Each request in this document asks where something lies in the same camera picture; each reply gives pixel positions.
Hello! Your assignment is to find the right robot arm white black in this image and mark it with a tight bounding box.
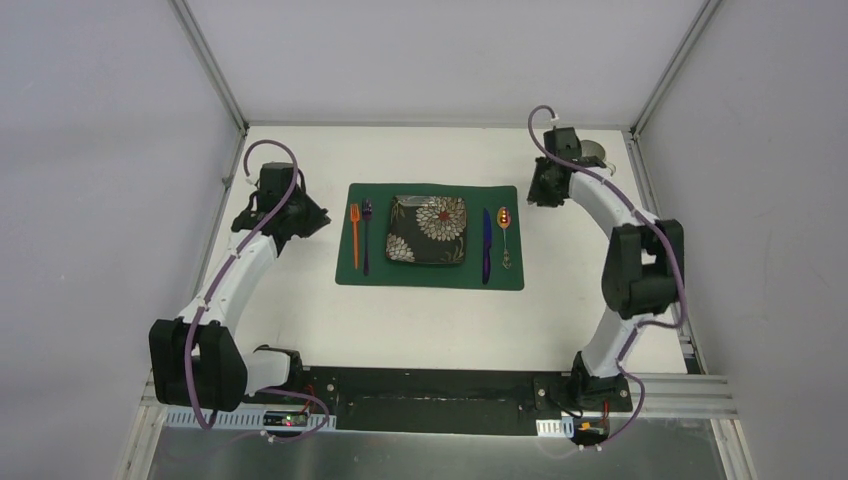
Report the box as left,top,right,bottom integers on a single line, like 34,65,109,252
527,127,684,410

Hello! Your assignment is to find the gold copper spoon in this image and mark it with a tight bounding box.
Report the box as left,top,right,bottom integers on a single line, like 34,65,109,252
497,206,512,270

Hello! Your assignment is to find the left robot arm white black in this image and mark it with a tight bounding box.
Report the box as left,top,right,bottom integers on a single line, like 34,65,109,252
149,162,330,412

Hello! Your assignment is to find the electronics board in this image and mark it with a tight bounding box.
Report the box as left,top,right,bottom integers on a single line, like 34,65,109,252
263,411,309,428
573,418,610,441

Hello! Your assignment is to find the orange plastic fork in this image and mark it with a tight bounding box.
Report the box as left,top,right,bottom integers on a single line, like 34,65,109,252
349,203,361,270

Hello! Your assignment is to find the aluminium frame rail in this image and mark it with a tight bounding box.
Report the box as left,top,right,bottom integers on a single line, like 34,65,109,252
622,129,757,480

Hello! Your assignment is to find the right electronics board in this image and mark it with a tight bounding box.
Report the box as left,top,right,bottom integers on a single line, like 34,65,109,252
573,418,610,441

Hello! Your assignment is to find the green placemat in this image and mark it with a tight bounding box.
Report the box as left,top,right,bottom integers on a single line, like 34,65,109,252
335,183,525,291

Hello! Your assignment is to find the grey ribbed mug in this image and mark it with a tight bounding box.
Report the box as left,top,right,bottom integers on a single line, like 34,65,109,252
580,140,616,175

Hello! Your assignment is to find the purple metallic fork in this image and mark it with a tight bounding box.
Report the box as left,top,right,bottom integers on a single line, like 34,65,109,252
361,198,373,276

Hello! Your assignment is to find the left electronics board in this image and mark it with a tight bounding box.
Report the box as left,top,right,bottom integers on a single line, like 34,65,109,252
263,411,309,428

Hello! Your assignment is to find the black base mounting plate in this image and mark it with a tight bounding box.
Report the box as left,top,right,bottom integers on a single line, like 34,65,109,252
295,366,633,436

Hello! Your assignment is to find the blue plastic knife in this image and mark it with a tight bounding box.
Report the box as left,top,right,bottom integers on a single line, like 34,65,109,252
482,208,493,285

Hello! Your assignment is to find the black floral square plate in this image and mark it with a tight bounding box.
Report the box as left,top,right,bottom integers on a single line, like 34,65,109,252
385,195,468,265

